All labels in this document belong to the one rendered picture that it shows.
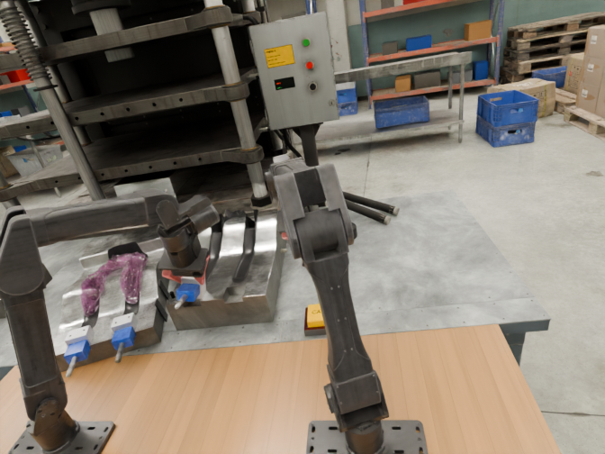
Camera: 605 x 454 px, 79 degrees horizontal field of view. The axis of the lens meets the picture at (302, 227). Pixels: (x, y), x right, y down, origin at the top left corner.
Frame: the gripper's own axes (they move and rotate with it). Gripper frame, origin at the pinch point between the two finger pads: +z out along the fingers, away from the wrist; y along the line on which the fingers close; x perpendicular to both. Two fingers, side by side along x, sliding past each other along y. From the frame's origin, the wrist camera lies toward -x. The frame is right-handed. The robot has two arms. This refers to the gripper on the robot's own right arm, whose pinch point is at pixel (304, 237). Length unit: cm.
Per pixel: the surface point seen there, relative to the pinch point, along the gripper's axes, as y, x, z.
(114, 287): 56, 6, 4
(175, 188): 64, -58, 36
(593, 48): -273, -291, 175
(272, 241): 11.4, -6.1, 9.4
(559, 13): -376, -533, 280
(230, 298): 20.4, 13.6, 2.9
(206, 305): 25.7, 16.0, 0.5
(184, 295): 28.6, 15.6, -6.3
